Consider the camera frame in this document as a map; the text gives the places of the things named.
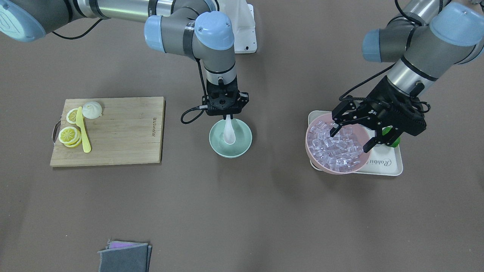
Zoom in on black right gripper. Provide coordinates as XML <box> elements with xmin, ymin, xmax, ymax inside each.
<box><xmin>202</xmin><ymin>78</ymin><xmax>249</xmax><ymax>120</ymax></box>

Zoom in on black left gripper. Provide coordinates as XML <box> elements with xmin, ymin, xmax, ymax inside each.
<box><xmin>330</xmin><ymin>76</ymin><xmax>427</xmax><ymax>153</ymax></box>

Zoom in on pink bowl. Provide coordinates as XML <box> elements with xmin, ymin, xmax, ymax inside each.
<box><xmin>305</xmin><ymin>114</ymin><xmax>372</xmax><ymax>175</ymax></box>

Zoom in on white ceramic spoon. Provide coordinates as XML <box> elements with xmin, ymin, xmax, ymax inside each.
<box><xmin>223</xmin><ymin>115</ymin><xmax>236</xmax><ymax>145</ymax></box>

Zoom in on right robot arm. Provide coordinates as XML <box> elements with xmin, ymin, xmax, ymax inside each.
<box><xmin>0</xmin><ymin>0</ymin><xmax>256</xmax><ymax>116</ymax></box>

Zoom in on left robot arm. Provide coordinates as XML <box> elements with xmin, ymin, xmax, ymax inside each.
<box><xmin>330</xmin><ymin>0</ymin><xmax>484</xmax><ymax>153</ymax></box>

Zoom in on mint green bowl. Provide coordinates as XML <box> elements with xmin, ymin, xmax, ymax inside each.
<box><xmin>209</xmin><ymin>118</ymin><xmax>253</xmax><ymax>158</ymax></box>

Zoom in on clear ice cubes pile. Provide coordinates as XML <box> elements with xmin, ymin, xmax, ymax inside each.
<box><xmin>307</xmin><ymin>116</ymin><xmax>369</xmax><ymax>172</ymax></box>

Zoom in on cream serving tray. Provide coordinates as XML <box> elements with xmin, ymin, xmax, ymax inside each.
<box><xmin>305</xmin><ymin>110</ymin><xmax>404</xmax><ymax>176</ymax></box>

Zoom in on bamboo cutting board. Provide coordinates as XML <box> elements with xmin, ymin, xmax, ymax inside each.
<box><xmin>50</xmin><ymin>97</ymin><xmax>165</xmax><ymax>167</ymax></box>

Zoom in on white onion half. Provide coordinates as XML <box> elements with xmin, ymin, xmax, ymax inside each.
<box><xmin>82</xmin><ymin>101</ymin><xmax>102</xmax><ymax>119</ymax></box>

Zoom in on yellow plastic knife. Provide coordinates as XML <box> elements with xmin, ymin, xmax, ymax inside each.
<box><xmin>76</xmin><ymin>107</ymin><xmax>92</xmax><ymax>153</ymax></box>

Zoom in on upper lemon slice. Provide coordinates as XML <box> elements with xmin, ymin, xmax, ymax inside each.
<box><xmin>66</xmin><ymin>107</ymin><xmax>79</xmax><ymax>125</ymax></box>

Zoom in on lemon slice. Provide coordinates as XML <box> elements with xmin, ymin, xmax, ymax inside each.
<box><xmin>66</xmin><ymin>107</ymin><xmax>79</xmax><ymax>125</ymax></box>
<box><xmin>58</xmin><ymin>126</ymin><xmax>82</xmax><ymax>148</ymax></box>

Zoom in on lower lemon slice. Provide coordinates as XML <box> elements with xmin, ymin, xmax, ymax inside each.
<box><xmin>58</xmin><ymin>126</ymin><xmax>82</xmax><ymax>148</ymax></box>

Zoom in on gray folded cloth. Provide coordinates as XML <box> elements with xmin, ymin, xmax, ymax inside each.
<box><xmin>98</xmin><ymin>240</ymin><xmax>152</xmax><ymax>272</ymax></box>

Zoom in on metal cutting board handle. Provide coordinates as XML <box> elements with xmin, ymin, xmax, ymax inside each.
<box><xmin>51</xmin><ymin>118</ymin><xmax>62</xmax><ymax>144</ymax></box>

